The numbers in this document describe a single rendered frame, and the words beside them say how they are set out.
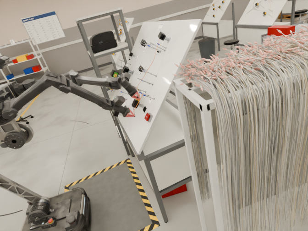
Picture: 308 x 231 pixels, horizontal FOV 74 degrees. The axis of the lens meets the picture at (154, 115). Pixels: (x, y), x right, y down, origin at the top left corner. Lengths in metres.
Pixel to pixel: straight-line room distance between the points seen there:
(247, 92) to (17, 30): 9.19
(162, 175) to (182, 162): 0.20
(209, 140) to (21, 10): 9.06
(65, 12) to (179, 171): 8.15
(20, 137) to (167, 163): 1.17
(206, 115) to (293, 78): 0.35
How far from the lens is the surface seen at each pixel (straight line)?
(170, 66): 1.53
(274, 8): 5.51
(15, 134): 1.90
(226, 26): 7.36
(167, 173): 1.78
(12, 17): 9.63
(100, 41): 2.57
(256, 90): 0.88
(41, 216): 2.38
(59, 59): 9.40
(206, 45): 6.03
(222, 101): 0.79
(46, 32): 9.33
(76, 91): 1.44
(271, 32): 3.88
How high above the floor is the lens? 1.80
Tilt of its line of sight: 28 degrees down
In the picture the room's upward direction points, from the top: 15 degrees counter-clockwise
